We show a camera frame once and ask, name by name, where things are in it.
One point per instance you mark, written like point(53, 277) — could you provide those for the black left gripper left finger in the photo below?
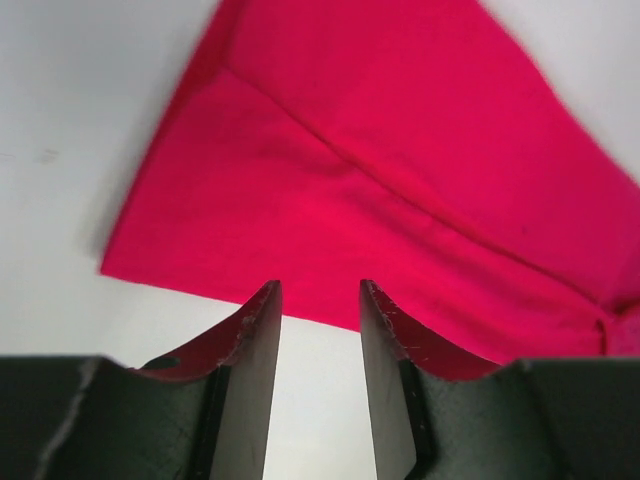
point(200, 411)

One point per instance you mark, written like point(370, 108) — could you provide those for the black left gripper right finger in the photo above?
point(439, 412)

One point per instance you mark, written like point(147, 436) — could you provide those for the red t shirt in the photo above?
point(414, 143)

